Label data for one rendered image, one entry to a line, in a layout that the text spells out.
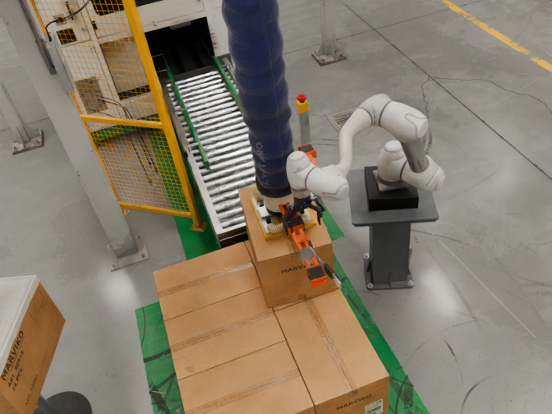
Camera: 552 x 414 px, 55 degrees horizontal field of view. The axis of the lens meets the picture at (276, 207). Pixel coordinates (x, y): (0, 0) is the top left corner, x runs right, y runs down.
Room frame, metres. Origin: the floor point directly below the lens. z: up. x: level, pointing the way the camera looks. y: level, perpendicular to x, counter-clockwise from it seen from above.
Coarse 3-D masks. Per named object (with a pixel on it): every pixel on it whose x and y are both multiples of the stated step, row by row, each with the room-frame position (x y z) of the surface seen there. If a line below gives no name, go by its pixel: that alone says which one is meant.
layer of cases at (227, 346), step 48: (192, 288) 2.08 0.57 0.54; (240, 288) 2.02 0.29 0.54; (336, 288) 1.90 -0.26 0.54; (192, 336) 1.74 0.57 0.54; (240, 336) 1.69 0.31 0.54; (288, 336) 1.64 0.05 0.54; (336, 336) 1.59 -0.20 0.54; (192, 384) 1.45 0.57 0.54; (240, 384) 1.41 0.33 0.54; (288, 384) 1.36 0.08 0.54; (336, 384) 1.32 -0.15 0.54; (384, 384) 1.32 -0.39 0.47
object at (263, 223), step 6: (252, 198) 2.30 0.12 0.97; (252, 204) 2.26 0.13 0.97; (258, 204) 2.24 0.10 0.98; (264, 204) 2.23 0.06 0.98; (258, 210) 2.19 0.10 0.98; (258, 216) 2.15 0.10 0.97; (270, 216) 2.13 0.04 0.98; (258, 222) 2.12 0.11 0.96; (264, 222) 2.09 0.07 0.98; (270, 222) 2.07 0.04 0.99; (276, 222) 2.08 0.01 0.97; (264, 228) 2.04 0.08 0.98; (264, 234) 2.00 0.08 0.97; (270, 234) 1.99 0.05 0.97; (276, 234) 1.99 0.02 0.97; (282, 234) 1.99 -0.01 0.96
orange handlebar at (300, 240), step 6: (312, 162) 2.39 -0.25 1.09; (282, 210) 2.03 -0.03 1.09; (300, 228) 1.88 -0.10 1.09; (294, 234) 1.85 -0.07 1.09; (300, 234) 1.84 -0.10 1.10; (294, 240) 1.81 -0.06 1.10; (300, 240) 1.80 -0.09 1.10; (306, 240) 1.79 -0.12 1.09; (300, 246) 1.76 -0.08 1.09; (306, 246) 1.76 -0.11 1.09; (312, 258) 1.68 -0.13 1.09; (306, 264) 1.64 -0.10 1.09; (318, 282) 1.53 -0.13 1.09; (324, 282) 1.53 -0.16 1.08
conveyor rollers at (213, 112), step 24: (216, 72) 4.70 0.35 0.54; (192, 96) 4.36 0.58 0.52; (216, 96) 4.24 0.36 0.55; (192, 120) 3.92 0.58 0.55; (216, 120) 3.86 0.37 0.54; (240, 120) 3.81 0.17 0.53; (216, 144) 3.51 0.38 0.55; (240, 144) 3.45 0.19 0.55; (216, 168) 3.21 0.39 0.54; (240, 168) 3.16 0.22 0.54; (216, 192) 2.93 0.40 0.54; (240, 216) 2.63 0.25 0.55
